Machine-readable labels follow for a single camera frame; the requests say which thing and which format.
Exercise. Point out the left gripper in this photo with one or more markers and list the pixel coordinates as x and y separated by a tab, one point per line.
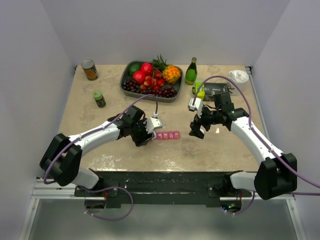
144	141

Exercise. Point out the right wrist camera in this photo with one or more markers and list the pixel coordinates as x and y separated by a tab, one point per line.
195	105

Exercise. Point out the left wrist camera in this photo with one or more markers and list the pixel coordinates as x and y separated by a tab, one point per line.
152	124

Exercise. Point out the tin can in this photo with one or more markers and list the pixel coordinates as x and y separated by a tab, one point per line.
90	69

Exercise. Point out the red pomegranate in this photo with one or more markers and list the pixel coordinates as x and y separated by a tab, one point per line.
147	68

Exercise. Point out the green glass bottle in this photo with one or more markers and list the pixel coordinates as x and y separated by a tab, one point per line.
191	73

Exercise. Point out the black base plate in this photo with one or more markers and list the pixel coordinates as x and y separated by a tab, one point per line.
162	188

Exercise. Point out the grey fruit tray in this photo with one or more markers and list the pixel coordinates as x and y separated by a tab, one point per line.
125	75

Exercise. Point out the dark grapes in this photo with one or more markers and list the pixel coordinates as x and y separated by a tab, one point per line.
168	91

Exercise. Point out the green-lidded spice jar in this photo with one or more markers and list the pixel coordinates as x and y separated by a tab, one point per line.
99	98

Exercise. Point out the black and green box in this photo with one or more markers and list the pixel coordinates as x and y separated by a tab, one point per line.
209	90

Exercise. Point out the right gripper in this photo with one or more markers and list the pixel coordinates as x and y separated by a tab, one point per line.
195	125

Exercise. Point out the green lime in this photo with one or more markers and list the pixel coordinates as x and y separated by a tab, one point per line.
133	68

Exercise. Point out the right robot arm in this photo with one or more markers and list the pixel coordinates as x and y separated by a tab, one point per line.
273	177

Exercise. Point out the pineapple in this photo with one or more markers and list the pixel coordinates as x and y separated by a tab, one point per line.
170	73

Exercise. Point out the pink weekly pill organizer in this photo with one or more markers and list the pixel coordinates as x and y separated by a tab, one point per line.
167	135

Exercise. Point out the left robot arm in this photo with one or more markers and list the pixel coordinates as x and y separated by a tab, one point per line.
62	159

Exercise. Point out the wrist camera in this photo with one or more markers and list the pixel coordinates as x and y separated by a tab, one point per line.
195	105
152	124

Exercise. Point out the red apple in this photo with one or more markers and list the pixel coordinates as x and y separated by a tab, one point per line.
139	76

